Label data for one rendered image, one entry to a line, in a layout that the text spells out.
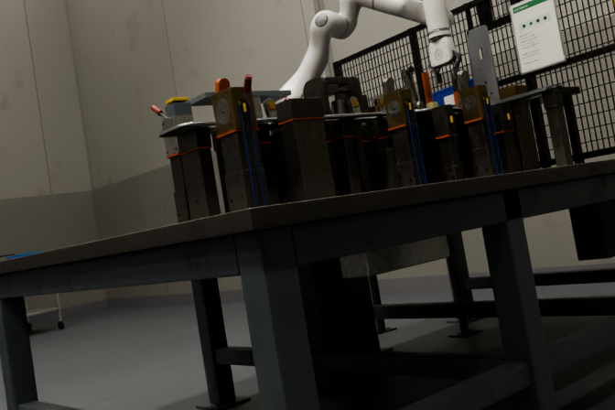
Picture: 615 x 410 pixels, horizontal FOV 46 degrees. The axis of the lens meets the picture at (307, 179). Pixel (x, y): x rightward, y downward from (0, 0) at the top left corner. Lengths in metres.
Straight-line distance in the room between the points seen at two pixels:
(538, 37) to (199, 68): 5.16
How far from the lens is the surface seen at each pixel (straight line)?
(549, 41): 3.26
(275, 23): 6.92
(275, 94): 2.73
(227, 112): 2.03
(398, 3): 2.95
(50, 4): 10.85
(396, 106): 2.45
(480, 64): 3.12
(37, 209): 10.05
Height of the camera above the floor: 0.65
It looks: 4 degrees up
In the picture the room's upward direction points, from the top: 9 degrees counter-clockwise
